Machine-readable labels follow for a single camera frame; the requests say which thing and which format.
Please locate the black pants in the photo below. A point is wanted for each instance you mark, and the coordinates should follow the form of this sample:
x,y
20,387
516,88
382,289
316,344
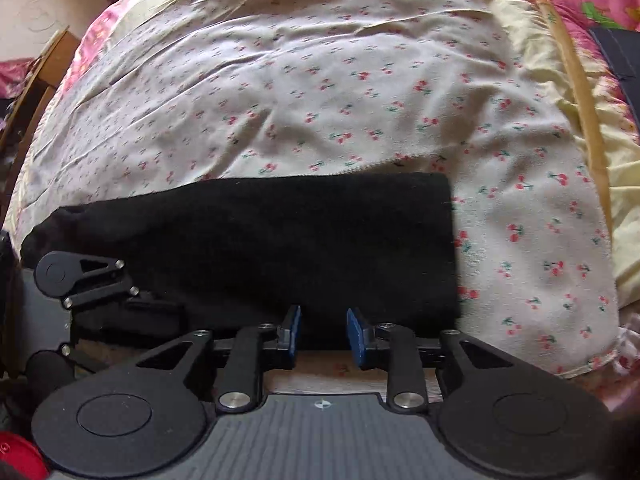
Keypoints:
x,y
250,240

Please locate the cherry print bed sheet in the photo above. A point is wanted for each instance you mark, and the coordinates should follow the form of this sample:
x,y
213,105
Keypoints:
x,y
300,85

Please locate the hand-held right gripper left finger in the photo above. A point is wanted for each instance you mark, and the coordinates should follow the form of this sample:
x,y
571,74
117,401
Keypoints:
x,y
292,335

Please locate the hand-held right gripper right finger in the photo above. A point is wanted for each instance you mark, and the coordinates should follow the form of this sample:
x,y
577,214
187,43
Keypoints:
x,y
357,337

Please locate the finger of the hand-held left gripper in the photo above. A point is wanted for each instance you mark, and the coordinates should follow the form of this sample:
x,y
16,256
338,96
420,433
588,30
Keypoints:
x,y
100,292
82,357

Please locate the dark wooden headboard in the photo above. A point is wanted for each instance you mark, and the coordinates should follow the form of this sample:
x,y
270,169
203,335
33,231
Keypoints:
x,y
617,60

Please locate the red round object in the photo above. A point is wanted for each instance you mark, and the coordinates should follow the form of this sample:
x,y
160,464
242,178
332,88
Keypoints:
x,y
20,455

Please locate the wooden cabinet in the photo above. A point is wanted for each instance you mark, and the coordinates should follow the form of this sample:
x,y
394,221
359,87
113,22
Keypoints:
x,y
50,60

